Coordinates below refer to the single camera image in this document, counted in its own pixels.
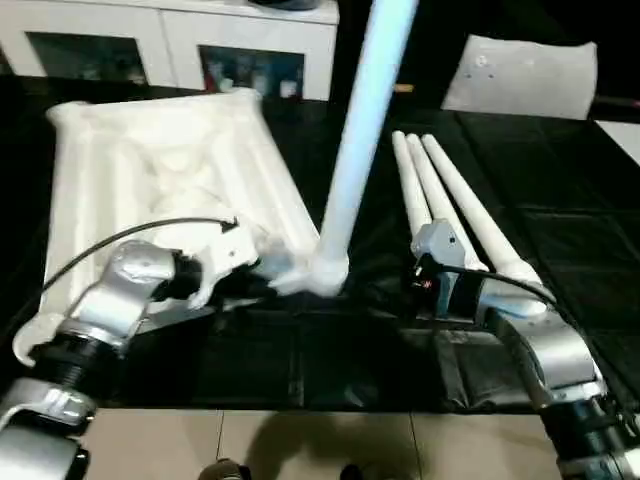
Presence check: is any white plastic table leg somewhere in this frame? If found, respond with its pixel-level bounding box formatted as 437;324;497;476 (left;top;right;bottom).
309;0;420;297
390;130;434;228
420;134;547;292
404;133;482;272

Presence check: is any black work mat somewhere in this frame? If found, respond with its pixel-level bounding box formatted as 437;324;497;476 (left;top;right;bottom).
0;75;640;413

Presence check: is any white flat panel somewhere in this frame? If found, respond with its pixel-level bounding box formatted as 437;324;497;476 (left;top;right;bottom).
440;35;600;120

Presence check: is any white sheet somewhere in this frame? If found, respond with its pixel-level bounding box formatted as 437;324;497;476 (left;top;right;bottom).
596;120;640;167

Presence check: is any white glass-door cabinet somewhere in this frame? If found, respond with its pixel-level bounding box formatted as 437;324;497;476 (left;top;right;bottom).
0;0;340;102

